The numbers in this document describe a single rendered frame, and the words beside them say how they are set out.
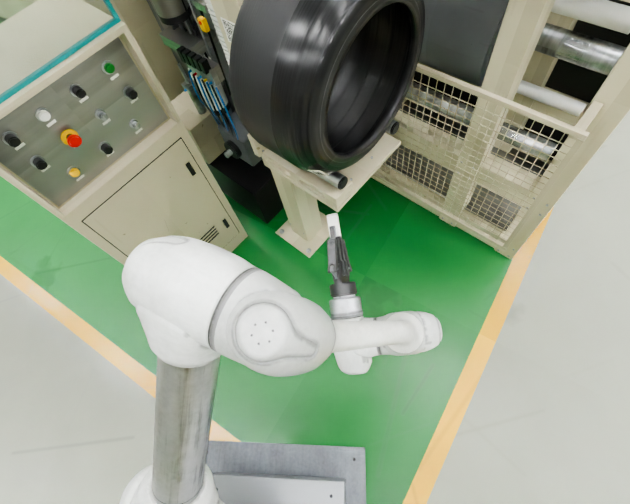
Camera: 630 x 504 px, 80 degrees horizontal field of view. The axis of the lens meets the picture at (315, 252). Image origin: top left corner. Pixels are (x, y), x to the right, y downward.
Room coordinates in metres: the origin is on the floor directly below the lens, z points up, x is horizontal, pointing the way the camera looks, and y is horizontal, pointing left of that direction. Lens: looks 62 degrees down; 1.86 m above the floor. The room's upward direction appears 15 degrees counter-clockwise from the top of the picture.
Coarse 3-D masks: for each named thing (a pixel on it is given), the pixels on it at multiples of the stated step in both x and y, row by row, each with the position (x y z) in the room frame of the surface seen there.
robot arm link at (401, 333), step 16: (384, 320) 0.26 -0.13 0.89; (400, 320) 0.22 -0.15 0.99; (416, 320) 0.23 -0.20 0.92; (432, 320) 0.22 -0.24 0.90; (336, 336) 0.17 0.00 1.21; (352, 336) 0.18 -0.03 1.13; (368, 336) 0.18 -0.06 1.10; (384, 336) 0.18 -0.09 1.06; (400, 336) 0.18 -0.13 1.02; (416, 336) 0.19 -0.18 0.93; (432, 336) 0.19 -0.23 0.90; (384, 352) 0.19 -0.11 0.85; (400, 352) 0.17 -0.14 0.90; (416, 352) 0.16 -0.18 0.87
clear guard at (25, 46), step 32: (0, 0) 1.09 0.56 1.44; (32, 0) 1.13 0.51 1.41; (64, 0) 1.17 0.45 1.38; (96, 0) 1.21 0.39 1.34; (0, 32) 1.06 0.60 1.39; (32, 32) 1.10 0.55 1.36; (64, 32) 1.14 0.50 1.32; (96, 32) 1.17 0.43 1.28; (0, 64) 1.03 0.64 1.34; (32, 64) 1.07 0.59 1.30; (0, 96) 1.00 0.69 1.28
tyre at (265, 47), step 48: (288, 0) 0.82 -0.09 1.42; (336, 0) 0.77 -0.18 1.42; (384, 0) 0.81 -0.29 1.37; (240, 48) 0.83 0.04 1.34; (288, 48) 0.74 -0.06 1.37; (336, 48) 0.72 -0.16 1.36; (384, 48) 1.05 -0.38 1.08; (240, 96) 0.80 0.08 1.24; (288, 96) 0.69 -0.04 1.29; (336, 96) 1.05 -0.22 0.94; (384, 96) 0.96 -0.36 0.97; (288, 144) 0.68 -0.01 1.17; (336, 144) 0.87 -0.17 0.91
